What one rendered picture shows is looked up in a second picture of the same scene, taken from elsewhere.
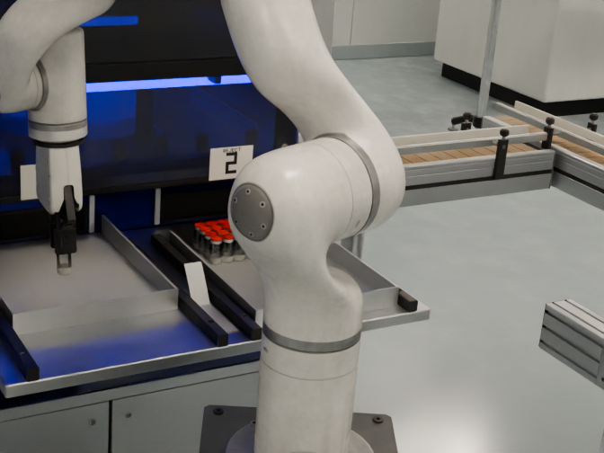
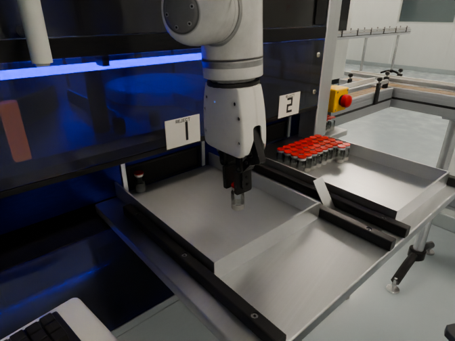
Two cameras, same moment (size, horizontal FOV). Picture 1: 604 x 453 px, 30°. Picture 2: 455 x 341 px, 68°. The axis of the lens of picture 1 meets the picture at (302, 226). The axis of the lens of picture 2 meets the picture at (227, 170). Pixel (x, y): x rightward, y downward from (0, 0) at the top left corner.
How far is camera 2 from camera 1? 1.25 m
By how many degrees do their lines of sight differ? 10
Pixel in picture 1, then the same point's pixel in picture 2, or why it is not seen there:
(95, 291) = (246, 214)
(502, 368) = not seen: hidden behind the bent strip
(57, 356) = (274, 300)
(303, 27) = not seen: outside the picture
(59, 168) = (250, 108)
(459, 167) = (362, 100)
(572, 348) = not seen: hidden behind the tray
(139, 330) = (312, 247)
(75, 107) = (260, 39)
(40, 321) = (235, 260)
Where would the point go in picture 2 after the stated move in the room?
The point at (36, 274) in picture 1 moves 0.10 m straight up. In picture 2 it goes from (189, 206) to (187, 162)
